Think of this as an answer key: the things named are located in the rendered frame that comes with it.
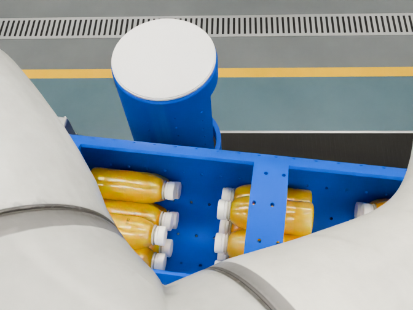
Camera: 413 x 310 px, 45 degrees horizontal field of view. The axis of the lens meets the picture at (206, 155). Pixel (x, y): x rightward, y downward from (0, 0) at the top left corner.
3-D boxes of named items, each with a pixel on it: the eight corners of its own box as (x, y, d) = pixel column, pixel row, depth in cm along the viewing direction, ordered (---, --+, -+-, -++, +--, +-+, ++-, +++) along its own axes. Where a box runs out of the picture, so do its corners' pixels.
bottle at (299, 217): (314, 218, 91) (224, 207, 93) (310, 244, 94) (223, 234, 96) (314, 195, 96) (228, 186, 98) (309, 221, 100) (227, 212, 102)
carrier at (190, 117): (188, 244, 197) (237, 197, 207) (161, 122, 122) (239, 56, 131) (141, 200, 208) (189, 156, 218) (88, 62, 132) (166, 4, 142)
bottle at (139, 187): (85, 199, 104) (162, 208, 102) (87, 167, 103) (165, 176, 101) (96, 194, 110) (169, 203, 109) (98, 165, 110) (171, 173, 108)
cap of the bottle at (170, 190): (163, 200, 103) (172, 202, 103) (165, 182, 103) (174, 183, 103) (167, 198, 107) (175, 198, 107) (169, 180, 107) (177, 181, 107)
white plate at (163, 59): (160, 117, 121) (161, 120, 122) (238, 53, 130) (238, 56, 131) (90, 59, 131) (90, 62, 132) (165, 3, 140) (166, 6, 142)
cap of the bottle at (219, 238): (222, 257, 96) (213, 256, 97) (224, 248, 100) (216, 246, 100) (224, 238, 95) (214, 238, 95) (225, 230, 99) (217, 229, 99)
